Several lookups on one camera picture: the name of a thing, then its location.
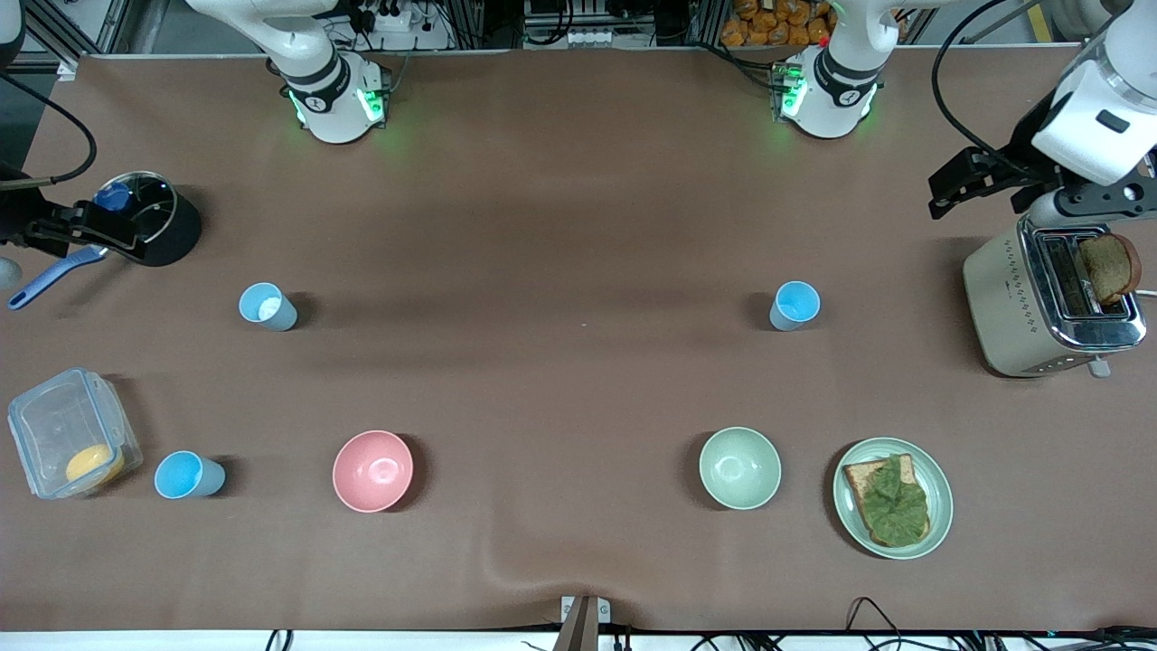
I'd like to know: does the bag of orange buns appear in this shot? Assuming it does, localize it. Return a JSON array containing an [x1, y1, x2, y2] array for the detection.
[[720, 0, 837, 49]]

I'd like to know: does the aluminium frame beam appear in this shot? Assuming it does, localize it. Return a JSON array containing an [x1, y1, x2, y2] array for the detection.
[[23, 0, 132, 57]]

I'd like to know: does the black saucepan with blue handle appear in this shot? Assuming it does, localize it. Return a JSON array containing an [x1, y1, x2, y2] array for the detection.
[[7, 170, 202, 311]]

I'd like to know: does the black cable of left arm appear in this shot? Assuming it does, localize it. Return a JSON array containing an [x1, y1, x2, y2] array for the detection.
[[931, 0, 1099, 168]]

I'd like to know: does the beige and chrome toaster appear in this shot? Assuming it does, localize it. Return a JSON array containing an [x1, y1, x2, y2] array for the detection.
[[962, 212, 1149, 379]]

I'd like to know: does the clear plastic food container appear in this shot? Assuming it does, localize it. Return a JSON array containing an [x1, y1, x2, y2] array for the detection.
[[7, 366, 144, 500]]

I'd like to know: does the pale green plate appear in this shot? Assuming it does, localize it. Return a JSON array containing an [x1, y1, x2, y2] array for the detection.
[[832, 438, 955, 561]]

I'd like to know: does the brown bread slice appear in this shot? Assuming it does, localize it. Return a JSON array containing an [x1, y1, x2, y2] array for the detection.
[[1077, 232, 1143, 306]]

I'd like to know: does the yellow orange food piece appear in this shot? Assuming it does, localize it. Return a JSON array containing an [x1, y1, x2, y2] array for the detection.
[[65, 443, 126, 486]]

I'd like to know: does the white power strip with plugs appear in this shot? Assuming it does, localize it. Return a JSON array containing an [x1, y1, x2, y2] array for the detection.
[[360, 0, 428, 33]]

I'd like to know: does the toast slice under lettuce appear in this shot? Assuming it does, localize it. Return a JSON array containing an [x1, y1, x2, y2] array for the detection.
[[842, 454, 932, 548]]

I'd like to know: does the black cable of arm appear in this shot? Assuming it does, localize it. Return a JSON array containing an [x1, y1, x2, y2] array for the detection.
[[0, 75, 99, 189], [931, 0, 1099, 168]]

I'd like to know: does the glass lid with blue knob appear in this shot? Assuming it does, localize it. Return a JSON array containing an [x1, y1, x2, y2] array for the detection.
[[95, 170, 178, 247]]

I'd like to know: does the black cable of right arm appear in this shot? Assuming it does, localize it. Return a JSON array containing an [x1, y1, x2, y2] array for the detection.
[[0, 75, 99, 189]]

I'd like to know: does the metal bracket with brown post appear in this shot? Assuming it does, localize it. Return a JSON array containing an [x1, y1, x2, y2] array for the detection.
[[560, 594, 612, 651]]

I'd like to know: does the pink bowl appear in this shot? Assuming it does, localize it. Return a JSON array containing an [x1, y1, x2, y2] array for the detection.
[[332, 429, 415, 514]]

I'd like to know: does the brown table cover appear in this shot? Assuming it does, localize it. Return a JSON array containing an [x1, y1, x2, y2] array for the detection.
[[0, 47, 1157, 634]]

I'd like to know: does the green lettuce leaf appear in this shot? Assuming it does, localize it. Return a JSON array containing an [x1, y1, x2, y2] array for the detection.
[[857, 455, 931, 548]]

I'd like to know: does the pale green bowl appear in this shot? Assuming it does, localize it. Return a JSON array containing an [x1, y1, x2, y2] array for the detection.
[[699, 427, 783, 511]]

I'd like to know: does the light blue plastic cup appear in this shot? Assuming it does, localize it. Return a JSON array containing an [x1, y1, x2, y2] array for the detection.
[[770, 281, 822, 332], [154, 450, 227, 500], [239, 282, 298, 332]]

